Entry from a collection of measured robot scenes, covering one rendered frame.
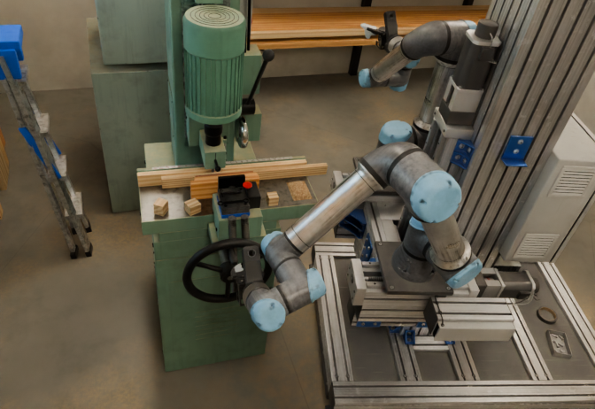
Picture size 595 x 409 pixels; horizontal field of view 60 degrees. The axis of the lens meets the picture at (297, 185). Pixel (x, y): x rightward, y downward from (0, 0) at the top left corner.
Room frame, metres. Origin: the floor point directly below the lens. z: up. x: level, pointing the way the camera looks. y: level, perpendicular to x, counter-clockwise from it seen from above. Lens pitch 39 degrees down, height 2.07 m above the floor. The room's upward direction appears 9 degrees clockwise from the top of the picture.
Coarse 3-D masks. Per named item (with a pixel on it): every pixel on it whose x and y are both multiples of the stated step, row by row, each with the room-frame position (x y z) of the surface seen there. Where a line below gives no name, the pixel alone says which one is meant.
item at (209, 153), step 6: (204, 132) 1.44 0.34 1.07; (204, 138) 1.40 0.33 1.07; (204, 144) 1.37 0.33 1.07; (222, 144) 1.38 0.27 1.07; (204, 150) 1.34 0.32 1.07; (210, 150) 1.34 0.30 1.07; (216, 150) 1.34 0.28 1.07; (222, 150) 1.35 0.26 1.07; (204, 156) 1.34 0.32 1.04; (210, 156) 1.33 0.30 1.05; (216, 156) 1.34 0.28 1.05; (222, 156) 1.34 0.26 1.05; (204, 162) 1.34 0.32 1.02; (210, 162) 1.33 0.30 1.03; (222, 162) 1.34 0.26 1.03; (210, 168) 1.33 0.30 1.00
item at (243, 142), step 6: (240, 120) 1.53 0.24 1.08; (246, 120) 1.54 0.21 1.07; (240, 126) 1.52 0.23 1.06; (246, 126) 1.52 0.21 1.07; (240, 132) 1.53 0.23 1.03; (246, 132) 1.50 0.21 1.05; (240, 138) 1.52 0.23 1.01; (246, 138) 1.49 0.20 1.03; (240, 144) 1.50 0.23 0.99; (246, 144) 1.50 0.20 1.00
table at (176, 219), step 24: (144, 192) 1.28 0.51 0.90; (168, 192) 1.30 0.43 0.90; (264, 192) 1.37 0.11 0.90; (288, 192) 1.39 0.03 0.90; (312, 192) 1.41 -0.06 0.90; (144, 216) 1.16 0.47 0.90; (168, 216) 1.18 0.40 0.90; (192, 216) 1.20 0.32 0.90; (264, 216) 1.28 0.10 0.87; (288, 216) 1.31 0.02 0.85; (216, 240) 1.14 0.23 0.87
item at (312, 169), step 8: (256, 168) 1.45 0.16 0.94; (264, 168) 1.45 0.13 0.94; (272, 168) 1.46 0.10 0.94; (280, 168) 1.47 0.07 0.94; (288, 168) 1.48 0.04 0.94; (296, 168) 1.48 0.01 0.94; (304, 168) 1.49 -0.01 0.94; (312, 168) 1.51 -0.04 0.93; (320, 168) 1.52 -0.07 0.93; (168, 176) 1.33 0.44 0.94; (176, 176) 1.34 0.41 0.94; (184, 176) 1.34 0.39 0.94; (192, 176) 1.35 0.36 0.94; (264, 176) 1.44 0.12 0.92; (272, 176) 1.45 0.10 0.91; (280, 176) 1.46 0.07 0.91; (288, 176) 1.47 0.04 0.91; (296, 176) 1.48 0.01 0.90; (168, 184) 1.32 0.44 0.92; (176, 184) 1.33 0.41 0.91; (184, 184) 1.34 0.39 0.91
